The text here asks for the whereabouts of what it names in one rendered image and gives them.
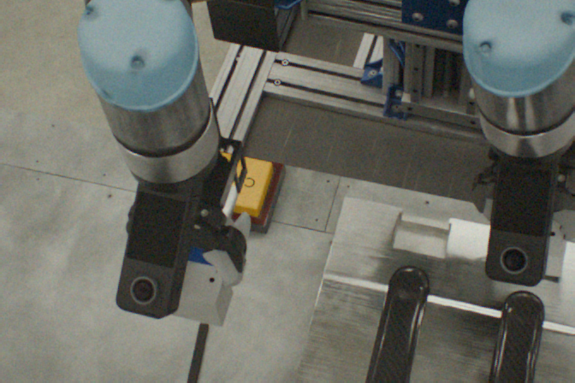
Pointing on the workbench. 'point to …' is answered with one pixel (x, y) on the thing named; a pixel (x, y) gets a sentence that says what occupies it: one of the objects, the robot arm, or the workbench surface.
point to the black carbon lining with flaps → (397, 357)
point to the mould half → (459, 363)
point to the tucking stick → (198, 352)
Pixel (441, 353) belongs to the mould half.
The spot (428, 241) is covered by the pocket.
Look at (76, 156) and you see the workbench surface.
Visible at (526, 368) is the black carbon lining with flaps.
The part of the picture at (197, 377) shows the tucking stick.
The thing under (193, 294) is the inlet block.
